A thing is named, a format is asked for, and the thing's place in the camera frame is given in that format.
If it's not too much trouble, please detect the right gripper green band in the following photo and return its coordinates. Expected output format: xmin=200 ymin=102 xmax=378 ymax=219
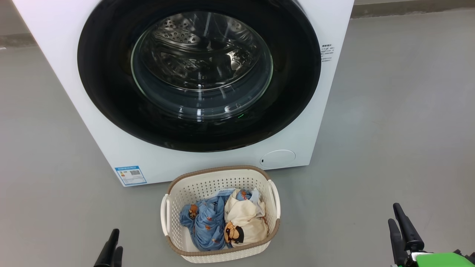
xmin=388 ymin=203 xmax=475 ymax=267

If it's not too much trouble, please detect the blue patterned garment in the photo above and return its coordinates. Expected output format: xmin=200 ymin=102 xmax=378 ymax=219
xmin=180 ymin=188 xmax=260 ymax=252

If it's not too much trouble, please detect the cream cartoon print garment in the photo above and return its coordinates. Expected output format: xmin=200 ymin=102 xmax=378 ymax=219
xmin=224 ymin=189 xmax=268 ymax=248

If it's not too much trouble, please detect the black round glass washer door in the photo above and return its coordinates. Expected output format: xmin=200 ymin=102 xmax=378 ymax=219
xmin=77 ymin=0 xmax=321 ymax=152

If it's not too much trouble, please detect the white front-load washing machine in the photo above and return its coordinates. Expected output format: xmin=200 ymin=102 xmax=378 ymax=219
xmin=12 ymin=0 xmax=355 ymax=187

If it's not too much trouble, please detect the stainless steel washing machine drum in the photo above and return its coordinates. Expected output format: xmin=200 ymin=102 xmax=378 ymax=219
xmin=147 ymin=12 xmax=262 ymax=92

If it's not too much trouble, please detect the blue energy label sticker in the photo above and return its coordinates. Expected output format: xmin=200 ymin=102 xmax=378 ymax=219
xmin=115 ymin=165 xmax=147 ymax=186

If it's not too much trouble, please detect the cream perforated laundry basket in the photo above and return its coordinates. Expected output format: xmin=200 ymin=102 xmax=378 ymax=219
xmin=160 ymin=165 xmax=281 ymax=264

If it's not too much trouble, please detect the white oval filter cover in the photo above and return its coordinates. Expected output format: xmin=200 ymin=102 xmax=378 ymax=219
xmin=260 ymin=149 xmax=296 ymax=169

